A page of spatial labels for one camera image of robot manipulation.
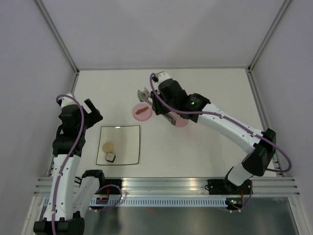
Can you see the pink cylindrical lunch box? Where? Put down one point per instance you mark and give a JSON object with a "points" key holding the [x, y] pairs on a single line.
{"points": [[179, 121]]}

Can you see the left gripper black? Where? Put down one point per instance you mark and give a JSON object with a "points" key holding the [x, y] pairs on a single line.
{"points": [[93, 117]]}

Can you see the pink lid with brown strap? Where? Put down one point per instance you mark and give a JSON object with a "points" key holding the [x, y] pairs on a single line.
{"points": [[142, 112]]}

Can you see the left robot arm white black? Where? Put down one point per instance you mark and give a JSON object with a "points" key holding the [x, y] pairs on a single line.
{"points": [[66, 209]]}

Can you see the white slotted cable duct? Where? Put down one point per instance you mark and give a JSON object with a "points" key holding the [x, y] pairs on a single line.
{"points": [[219, 202]]}

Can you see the sushi roll white top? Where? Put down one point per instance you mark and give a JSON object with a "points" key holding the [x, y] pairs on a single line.
{"points": [[110, 157]]}

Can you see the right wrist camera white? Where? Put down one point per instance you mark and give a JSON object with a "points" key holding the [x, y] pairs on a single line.
{"points": [[161, 77]]}

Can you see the white square plate black rim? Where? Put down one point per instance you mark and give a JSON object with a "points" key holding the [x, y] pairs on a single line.
{"points": [[126, 140]]}

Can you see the left aluminium frame post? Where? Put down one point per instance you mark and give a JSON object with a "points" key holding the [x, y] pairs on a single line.
{"points": [[55, 33]]}

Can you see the aluminium frame post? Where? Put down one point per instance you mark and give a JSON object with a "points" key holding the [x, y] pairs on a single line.
{"points": [[55, 33], [269, 34]]}

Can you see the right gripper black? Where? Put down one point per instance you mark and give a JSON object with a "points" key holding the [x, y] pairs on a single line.
{"points": [[156, 105]]}

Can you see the right aluminium frame post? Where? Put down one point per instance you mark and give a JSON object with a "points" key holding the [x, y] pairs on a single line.
{"points": [[269, 34]]}

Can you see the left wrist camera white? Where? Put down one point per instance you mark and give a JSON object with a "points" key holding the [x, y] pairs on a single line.
{"points": [[65, 100]]}

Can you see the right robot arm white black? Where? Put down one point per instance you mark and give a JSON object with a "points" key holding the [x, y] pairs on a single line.
{"points": [[258, 145]]}

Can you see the steel food tongs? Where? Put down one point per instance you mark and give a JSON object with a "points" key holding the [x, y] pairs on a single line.
{"points": [[149, 98]]}

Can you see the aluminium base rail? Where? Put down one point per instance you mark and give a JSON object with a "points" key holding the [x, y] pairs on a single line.
{"points": [[188, 187]]}

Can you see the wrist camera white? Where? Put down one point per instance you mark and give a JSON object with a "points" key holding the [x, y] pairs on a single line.
{"points": [[161, 77], [65, 100]]}

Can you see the round beige bun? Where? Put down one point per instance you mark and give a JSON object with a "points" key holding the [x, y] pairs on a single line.
{"points": [[108, 147]]}

